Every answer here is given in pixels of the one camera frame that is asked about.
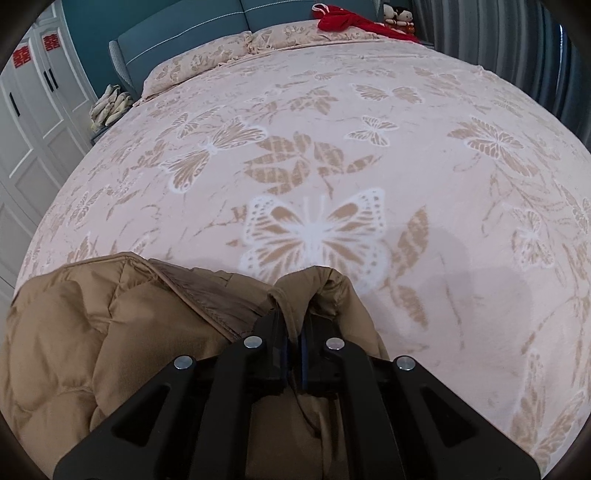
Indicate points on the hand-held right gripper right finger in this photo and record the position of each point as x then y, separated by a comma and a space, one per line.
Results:
314, 360

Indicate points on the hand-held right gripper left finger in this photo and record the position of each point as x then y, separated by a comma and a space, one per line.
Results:
277, 355

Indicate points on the tan quilted coat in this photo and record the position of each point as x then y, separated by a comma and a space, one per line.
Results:
69, 323

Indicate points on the pink butterfly print blanket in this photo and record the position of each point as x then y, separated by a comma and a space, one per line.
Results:
415, 161

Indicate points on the pile of cream cloths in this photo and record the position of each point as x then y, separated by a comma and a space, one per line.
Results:
111, 106

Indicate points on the pink floral pillow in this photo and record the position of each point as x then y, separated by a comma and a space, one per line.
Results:
194, 64
295, 34

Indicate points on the white wardrobe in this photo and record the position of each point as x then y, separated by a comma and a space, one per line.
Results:
27, 152

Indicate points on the red garment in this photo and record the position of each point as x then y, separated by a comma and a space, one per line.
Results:
341, 21

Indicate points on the blue upholstered headboard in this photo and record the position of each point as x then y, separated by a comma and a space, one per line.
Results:
184, 27

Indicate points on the plush doll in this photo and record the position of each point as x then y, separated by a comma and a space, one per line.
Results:
390, 14
405, 19

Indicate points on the grey blue curtain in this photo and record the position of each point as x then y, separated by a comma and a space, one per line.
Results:
498, 41

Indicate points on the red paper door decal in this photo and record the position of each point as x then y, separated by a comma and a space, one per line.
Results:
21, 57
50, 40

